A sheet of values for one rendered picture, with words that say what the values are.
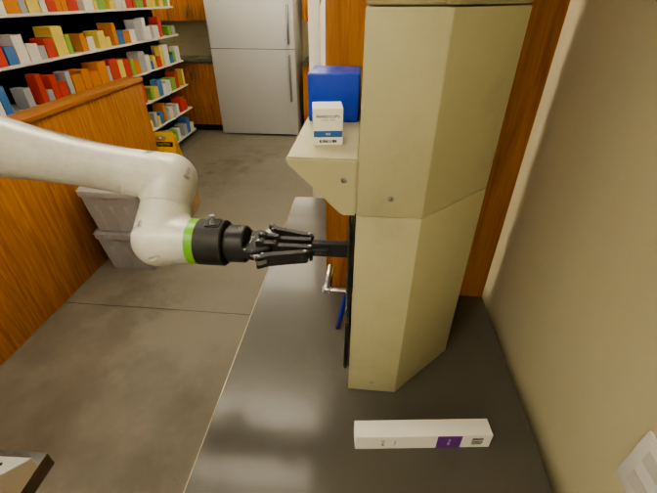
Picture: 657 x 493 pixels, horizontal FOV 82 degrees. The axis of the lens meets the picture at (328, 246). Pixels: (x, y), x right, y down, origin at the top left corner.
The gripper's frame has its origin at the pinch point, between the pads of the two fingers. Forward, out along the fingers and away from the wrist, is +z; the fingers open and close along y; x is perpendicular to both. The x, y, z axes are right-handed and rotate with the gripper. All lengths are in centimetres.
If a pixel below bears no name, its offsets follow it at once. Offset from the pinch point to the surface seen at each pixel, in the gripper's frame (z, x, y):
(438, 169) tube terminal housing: 17.4, -18.2, -2.9
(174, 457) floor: -72, 131, 20
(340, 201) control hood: 2.1, -12.8, -4.6
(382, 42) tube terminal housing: 7.2, -36.1, -4.6
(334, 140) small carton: 0.5, -20.8, 2.0
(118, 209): -157, 79, 149
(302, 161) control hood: -4.1, -19.4, -4.6
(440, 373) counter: 27.5, 37.0, 1.9
